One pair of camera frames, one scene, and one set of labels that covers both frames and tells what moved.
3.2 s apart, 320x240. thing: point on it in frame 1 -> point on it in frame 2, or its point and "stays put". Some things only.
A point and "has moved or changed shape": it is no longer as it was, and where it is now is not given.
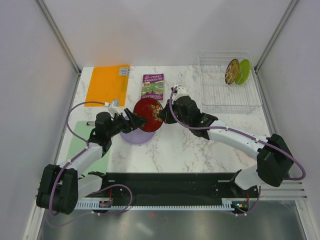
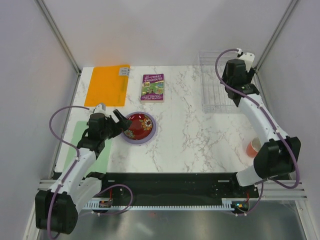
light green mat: [83, 130] stays put
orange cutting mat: [109, 83] stays put
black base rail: [171, 187] stays put
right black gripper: [164, 115] -> [249, 75]
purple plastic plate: [137, 136] -> [147, 138]
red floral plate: [148, 108] has moved or changed shape
